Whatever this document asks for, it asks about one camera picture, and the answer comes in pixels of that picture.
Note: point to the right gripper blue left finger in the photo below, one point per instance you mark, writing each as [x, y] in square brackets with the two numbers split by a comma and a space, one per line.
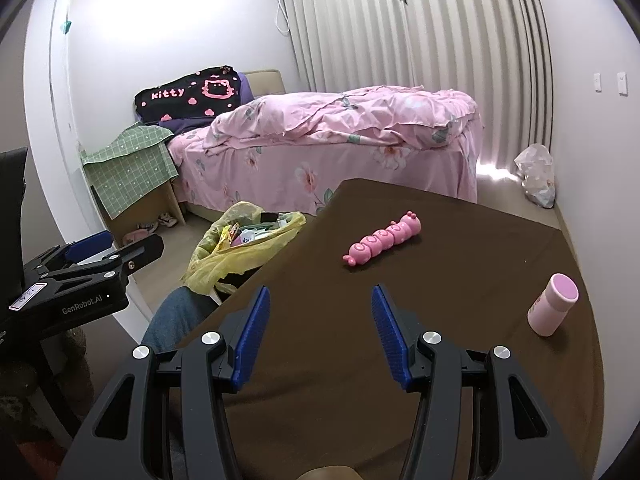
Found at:
[243, 331]

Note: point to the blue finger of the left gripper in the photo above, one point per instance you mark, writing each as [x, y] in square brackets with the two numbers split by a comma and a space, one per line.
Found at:
[122, 262]
[88, 247]

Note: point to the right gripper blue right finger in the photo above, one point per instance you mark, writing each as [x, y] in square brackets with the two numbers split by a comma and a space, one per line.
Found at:
[400, 332]

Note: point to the yellow plastic trash bag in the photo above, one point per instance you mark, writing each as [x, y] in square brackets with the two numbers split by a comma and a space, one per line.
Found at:
[242, 240]

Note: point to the shoes under table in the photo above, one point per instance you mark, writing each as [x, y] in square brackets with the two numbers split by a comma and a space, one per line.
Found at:
[143, 230]

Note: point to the wooden bedside table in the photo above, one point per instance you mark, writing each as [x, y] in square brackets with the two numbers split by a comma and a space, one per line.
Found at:
[162, 200]

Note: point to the green checkered cloth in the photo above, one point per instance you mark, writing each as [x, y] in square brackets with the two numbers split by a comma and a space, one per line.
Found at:
[133, 165]

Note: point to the pink caterpillar toy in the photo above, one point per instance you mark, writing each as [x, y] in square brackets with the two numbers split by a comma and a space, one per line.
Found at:
[372, 245]

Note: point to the pink cylindrical bottle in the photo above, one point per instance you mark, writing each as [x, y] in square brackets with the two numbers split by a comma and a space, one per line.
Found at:
[548, 311]

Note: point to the black kitty pillow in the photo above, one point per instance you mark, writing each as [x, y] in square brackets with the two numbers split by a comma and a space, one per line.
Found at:
[203, 94]

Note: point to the pink floral bed duvet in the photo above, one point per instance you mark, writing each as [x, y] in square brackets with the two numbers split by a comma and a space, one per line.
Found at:
[292, 151]

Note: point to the white plastic bag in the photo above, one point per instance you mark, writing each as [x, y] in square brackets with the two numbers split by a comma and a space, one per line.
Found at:
[535, 167]

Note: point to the striped window curtain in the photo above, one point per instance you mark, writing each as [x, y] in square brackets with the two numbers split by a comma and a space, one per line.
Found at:
[496, 51]

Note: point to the white wall socket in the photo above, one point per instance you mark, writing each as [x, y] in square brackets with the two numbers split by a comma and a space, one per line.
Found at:
[597, 82]

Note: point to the white wall switch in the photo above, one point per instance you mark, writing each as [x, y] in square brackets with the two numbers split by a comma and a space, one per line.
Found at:
[622, 83]

